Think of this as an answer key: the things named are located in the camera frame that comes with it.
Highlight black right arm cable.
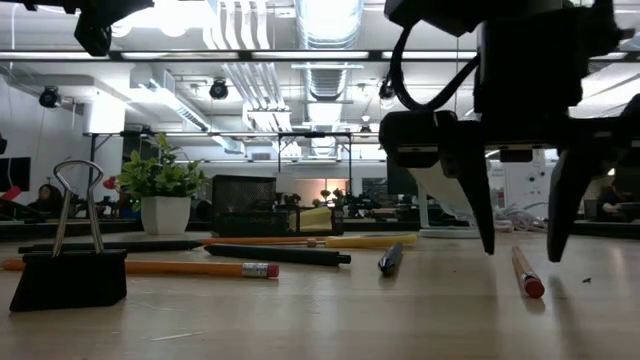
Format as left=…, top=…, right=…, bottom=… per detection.
left=388, top=24, right=479, bottom=112

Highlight yellow handled scissors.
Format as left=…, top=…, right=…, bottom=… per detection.
left=259, top=233, right=419, bottom=250

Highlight yellow sticky notes pad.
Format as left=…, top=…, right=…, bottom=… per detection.
left=288, top=206, right=334, bottom=233

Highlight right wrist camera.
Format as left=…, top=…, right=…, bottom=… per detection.
left=378, top=110, right=459, bottom=169

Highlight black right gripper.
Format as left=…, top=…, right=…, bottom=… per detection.
left=449, top=29, right=640, bottom=262

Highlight white lamp cable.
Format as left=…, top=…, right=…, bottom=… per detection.
left=494, top=202, right=551, bottom=234

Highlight black mesh desk organizer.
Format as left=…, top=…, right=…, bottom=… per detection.
left=210, top=174, right=345, bottom=239

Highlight black binder clip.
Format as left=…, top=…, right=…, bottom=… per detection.
left=8, top=159, right=129, bottom=314

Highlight black monitor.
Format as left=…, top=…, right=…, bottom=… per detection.
left=386, top=167, right=420, bottom=197
left=0, top=156, right=32, bottom=193

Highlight distant black rig frame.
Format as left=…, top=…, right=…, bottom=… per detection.
left=276, top=131, right=354, bottom=196

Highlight black pen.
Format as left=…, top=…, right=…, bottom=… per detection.
left=377, top=241, right=405, bottom=277
left=17, top=240, right=204, bottom=255
left=203, top=243, right=353, bottom=267

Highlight black aluminium rig frame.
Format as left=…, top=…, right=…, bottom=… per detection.
left=0, top=48, right=640, bottom=240

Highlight black ceiling spotlight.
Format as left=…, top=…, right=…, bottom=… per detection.
left=208, top=78, right=230, bottom=101
left=377, top=74, right=399, bottom=104
left=38, top=85, right=62, bottom=109

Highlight white desk lamp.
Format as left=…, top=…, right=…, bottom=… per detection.
left=407, top=164, right=489, bottom=240

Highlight person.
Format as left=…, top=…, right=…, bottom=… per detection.
left=27, top=183, right=69, bottom=217
left=596, top=178, right=629, bottom=222

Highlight green plant white pot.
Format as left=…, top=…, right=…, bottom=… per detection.
left=116, top=132, right=209, bottom=236

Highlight orange pencil red eraser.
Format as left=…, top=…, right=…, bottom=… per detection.
left=0, top=258, right=281, bottom=280
left=199, top=236, right=326, bottom=247
left=510, top=244, right=547, bottom=300

